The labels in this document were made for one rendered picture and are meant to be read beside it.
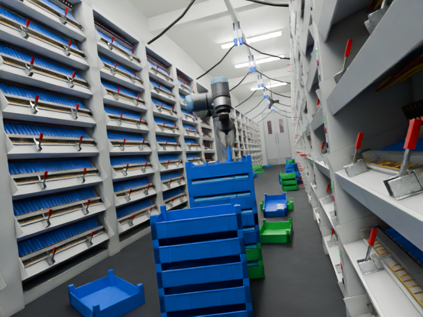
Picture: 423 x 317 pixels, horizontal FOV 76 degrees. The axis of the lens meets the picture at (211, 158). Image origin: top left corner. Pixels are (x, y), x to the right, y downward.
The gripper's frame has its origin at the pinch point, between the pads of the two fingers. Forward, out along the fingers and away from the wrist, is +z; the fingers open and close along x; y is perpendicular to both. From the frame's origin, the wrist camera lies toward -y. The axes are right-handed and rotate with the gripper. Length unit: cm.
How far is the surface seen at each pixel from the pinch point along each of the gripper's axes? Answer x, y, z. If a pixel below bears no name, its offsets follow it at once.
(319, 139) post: -48, 14, -3
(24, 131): 99, 3, -21
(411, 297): -20, -73, 50
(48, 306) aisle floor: 87, 9, 60
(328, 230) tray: -47, 26, 43
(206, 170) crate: 11.3, -0.5, 9.9
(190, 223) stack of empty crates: 17.6, -29.2, 33.6
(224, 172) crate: 3.2, 0.0, 11.6
